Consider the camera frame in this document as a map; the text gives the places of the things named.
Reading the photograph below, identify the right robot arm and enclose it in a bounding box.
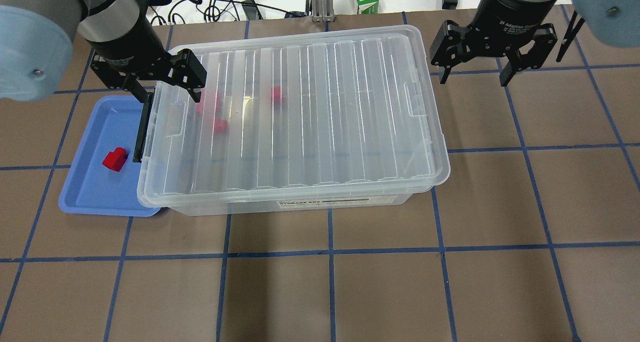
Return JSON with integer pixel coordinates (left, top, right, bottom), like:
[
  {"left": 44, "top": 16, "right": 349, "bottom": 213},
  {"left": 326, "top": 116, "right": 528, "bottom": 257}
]
[{"left": 429, "top": 0, "right": 640, "bottom": 86}]

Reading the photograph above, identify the aluminium frame post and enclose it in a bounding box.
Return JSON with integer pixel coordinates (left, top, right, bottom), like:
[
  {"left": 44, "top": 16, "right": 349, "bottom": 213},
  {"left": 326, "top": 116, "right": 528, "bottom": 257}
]
[{"left": 305, "top": 0, "right": 336, "bottom": 23}]

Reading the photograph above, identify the red block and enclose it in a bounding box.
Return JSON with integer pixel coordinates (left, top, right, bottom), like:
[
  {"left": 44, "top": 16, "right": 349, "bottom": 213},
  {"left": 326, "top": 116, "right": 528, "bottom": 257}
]
[
  {"left": 102, "top": 147, "right": 128, "bottom": 172},
  {"left": 270, "top": 86, "right": 283, "bottom": 105},
  {"left": 212, "top": 118, "right": 228, "bottom": 135}
]

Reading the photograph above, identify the black cable bundle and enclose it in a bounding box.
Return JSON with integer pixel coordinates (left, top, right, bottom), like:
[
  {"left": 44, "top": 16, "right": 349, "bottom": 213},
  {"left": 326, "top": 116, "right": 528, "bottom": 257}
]
[{"left": 145, "top": 0, "right": 311, "bottom": 26}]

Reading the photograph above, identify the black box latch handle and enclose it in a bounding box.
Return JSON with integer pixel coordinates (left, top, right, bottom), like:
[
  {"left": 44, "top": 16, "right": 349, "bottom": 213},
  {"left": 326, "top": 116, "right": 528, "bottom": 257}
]
[{"left": 132, "top": 93, "right": 154, "bottom": 163}]

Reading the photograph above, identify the blue plastic tray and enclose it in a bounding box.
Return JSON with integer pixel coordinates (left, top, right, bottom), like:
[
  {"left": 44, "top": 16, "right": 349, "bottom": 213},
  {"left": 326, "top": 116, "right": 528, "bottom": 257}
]
[{"left": 58, "top": 95, "right": 160, "bottom": 217}]

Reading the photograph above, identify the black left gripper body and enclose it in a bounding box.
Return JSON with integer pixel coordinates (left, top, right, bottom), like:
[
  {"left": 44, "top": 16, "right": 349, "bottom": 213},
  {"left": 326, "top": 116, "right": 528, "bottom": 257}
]
[{"left": 89, "top": 16, "right": 171, "bottom": 90}]

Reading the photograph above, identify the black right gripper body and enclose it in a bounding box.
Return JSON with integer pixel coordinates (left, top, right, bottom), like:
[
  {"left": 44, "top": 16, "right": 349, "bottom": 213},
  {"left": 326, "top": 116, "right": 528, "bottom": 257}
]
[{"left": 462, "top": 0, "right": 551, "bottom": 62}]

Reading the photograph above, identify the clear plastic box lid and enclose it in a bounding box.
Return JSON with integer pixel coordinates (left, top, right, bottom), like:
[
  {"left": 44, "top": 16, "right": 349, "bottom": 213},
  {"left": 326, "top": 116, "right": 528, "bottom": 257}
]
[{"left": 137, "top": 25, "right": 451, "bottom": 208}]

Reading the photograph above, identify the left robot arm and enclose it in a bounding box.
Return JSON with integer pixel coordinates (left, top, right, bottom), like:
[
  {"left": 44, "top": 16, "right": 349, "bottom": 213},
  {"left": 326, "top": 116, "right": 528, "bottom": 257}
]
[{"left": 0, "top": 0, "right": 207, "bottom": 103}]

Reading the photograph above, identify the clear plastic storage box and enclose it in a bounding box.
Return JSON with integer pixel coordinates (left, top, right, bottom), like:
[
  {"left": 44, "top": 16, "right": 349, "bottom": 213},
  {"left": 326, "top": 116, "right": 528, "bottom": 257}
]
[{"left": 150, "top": 32, "right": 441, "bottom": 216}]

